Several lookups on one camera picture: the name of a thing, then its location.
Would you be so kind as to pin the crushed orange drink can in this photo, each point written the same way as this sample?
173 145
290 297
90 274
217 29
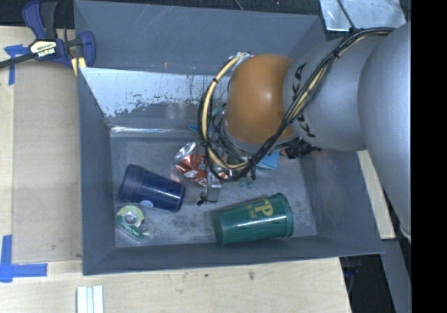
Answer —
190 165

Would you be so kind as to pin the green cup with yellow print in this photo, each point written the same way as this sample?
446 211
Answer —
255 220

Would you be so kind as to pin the grey metal bin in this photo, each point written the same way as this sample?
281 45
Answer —
146 42

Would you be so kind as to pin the light blue flat thing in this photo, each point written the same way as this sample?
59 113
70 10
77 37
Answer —
270 161

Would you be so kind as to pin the green tape dispenser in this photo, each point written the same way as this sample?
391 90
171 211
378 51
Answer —
132 219

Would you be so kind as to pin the dark blue cup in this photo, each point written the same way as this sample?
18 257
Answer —
150 187

